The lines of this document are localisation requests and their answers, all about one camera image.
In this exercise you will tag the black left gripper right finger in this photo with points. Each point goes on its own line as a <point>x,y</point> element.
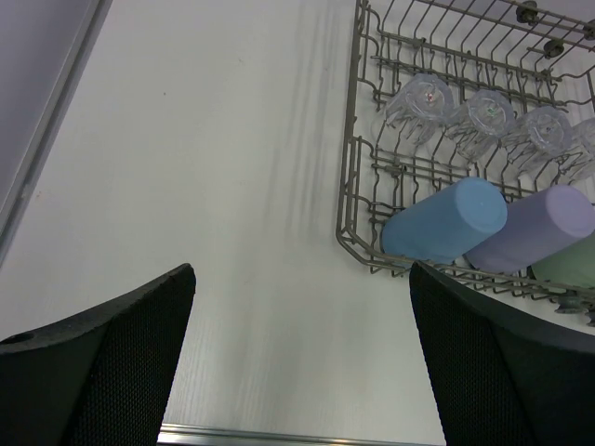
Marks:
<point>499,375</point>

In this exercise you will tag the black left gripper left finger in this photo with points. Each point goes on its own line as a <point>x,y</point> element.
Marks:
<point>102,376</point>

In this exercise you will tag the green plastic cup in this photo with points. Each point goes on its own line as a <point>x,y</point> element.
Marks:
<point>573,265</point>

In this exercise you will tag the purple plastic cup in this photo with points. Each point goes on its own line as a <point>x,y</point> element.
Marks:
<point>538,226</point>

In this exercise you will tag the blue plastic cup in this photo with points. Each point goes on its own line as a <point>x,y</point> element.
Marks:
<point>447,224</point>

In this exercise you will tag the clear glass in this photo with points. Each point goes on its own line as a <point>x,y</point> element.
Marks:
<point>412,117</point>
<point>577,162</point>
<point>536,138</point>
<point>479,123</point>

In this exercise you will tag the aluminium table front rail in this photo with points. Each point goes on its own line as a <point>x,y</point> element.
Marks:
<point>174,434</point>

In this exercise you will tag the grey wire dish rack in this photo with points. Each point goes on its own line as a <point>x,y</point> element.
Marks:
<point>531,56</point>

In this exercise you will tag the aluminium frame post left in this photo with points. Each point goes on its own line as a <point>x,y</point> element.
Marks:
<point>44,49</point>

